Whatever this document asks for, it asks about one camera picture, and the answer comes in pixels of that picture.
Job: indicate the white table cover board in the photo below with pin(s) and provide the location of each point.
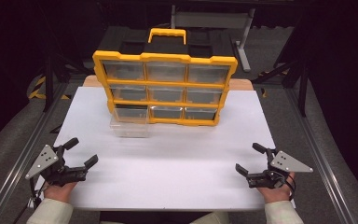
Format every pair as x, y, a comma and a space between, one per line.
167, 168

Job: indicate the yellow and black drawer organizer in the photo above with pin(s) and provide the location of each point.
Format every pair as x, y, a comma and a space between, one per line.
164, 83

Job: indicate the clear plastic drawer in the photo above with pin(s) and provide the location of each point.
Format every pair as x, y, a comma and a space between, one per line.
130, 126

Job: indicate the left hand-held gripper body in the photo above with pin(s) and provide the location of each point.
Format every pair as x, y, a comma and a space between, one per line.
59, 172

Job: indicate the person's left hand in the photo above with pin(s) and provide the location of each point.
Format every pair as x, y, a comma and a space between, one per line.
59, 193

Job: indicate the person's right hand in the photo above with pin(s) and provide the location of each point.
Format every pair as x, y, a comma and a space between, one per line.
276, 195

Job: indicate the black tripod stand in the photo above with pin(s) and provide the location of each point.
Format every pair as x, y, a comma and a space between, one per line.
303, 81
48, 81

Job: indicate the grid of clear drawers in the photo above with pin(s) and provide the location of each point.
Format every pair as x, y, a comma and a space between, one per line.
166, 72

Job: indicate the aluminium floor rail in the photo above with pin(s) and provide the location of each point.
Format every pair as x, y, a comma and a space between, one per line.
323, 161
18, 165

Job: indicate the grey metal stand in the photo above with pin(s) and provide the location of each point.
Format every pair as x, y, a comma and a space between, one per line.
244, 46

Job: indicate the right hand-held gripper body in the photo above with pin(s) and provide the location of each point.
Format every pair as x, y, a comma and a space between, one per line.
270, 180

